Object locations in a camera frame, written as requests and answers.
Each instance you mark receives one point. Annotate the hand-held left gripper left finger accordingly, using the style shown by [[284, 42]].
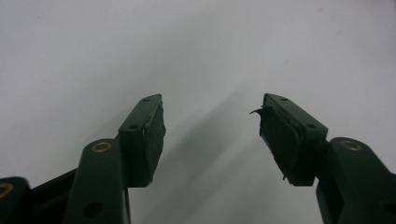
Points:
[[137, 146]]

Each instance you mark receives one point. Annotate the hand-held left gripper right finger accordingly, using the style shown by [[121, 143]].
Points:
[[299, 146]]

